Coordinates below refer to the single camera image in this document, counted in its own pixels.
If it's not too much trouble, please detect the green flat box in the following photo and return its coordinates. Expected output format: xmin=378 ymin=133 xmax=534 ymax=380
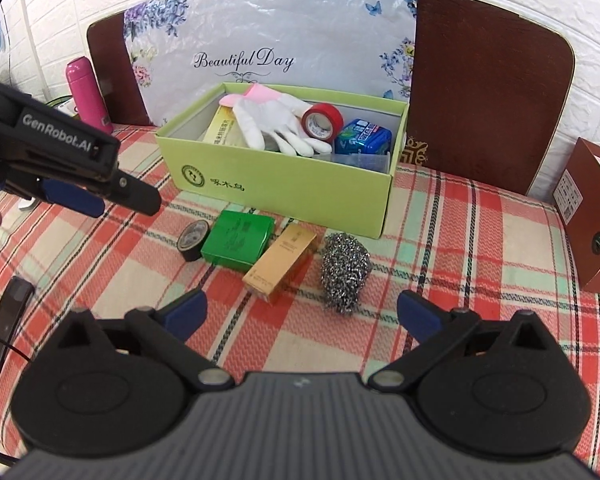
xmin=201 ymin=210 xmax=275 ymax=273

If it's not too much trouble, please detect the pink thermos bottle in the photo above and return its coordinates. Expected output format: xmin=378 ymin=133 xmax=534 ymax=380
xmin=66 ymin=56 xmax=114 ymax=134

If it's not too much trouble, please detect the gold tan box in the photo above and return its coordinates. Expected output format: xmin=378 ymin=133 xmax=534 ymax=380
xmin=242 ymin=223 xmax=317 ymax=304

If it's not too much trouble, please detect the red tape roll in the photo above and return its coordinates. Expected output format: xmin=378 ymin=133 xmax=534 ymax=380
xmin=300 ymin=103 xmax=344 ymax=143

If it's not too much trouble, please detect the yellow white medicine box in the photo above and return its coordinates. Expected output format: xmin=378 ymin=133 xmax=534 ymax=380
xmin=202 ymin=106 xmax=247 ymax=148

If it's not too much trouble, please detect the green tray with clutter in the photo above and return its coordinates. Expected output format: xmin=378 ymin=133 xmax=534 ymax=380
xmin=46 ymin=96 xmax=79 ymax=117

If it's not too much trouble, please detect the floral Beautiful Day mattress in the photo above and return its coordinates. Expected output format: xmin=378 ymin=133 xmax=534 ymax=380
xmin=123 ymin=0 xmax=418 ymax=126

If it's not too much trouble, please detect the steel wool scrubber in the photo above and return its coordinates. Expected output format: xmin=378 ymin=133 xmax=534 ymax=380
xmin=321 ymin=232 xmax=372 ymax=314

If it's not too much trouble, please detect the plaid bed sheet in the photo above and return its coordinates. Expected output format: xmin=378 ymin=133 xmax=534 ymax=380
xmin=0 ymin=126 xmax=600 ymax=473

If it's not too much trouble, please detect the lime green storage box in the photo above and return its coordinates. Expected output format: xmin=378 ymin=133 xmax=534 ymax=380
xmin=155 ymin=82 xmax=396 ymax=238

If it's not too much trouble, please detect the black tape roll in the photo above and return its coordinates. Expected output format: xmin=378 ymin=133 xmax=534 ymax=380
xmin=176 ymin=219 xmax=211 ymax=262

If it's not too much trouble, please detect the blue tissue pack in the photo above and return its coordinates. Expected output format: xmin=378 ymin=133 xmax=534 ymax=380
xmin=334 ymin=119 xmax=392 ymax=155

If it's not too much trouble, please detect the black cable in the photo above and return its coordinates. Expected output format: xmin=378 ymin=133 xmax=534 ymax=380
xmin=0 ymin=326 xmax=34 ymax=463

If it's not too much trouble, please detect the black smartphone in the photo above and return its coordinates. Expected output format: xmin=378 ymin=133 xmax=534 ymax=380
xmin=0 ymin=276 xmax=35 ymax=373

